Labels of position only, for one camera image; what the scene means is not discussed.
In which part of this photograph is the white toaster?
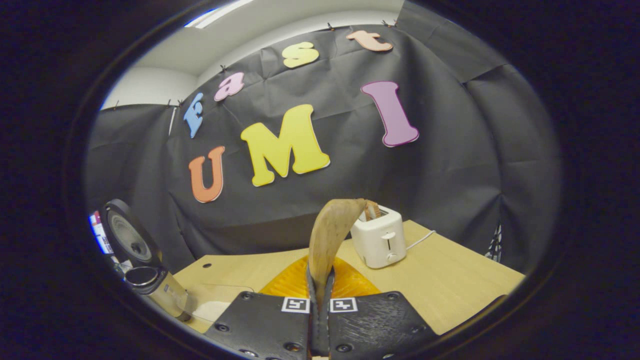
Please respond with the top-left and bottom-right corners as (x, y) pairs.
(350, 205), (407, 270)

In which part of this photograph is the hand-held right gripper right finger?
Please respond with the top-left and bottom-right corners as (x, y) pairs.
(320, 255), (441, 360)

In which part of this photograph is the computer monitor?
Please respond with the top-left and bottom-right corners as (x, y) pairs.
(89, 211), (115, 256)

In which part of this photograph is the ceiling light panel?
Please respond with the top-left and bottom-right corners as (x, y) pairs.
(184, 0), (256, 29)

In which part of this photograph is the toasted bread slice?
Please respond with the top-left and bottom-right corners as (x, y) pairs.
(362, 200), (383, 222)

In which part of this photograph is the wooden spoon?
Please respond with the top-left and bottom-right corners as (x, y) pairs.
(307, 198), (368, 306)

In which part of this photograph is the white toaster cable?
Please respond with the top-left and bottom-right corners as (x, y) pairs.
(405, 230), (437, 252)

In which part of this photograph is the silver black rice cooker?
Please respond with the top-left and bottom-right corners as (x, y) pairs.
(100, 198), (192, 322)

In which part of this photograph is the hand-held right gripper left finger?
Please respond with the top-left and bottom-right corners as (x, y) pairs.
(204, 255), (321, 360)

